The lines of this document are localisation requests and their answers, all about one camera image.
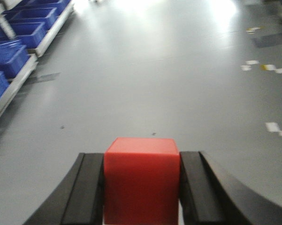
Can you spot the red cube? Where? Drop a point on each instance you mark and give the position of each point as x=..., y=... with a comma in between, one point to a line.
x=141, y=177

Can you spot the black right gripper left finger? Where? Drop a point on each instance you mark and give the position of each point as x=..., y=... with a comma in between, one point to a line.
x=78, y=199

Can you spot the left rack with blue bins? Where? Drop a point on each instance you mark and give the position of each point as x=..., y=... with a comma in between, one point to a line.
x=27, y=29

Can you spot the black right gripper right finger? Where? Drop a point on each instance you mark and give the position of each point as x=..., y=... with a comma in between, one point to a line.
x=209, y=195

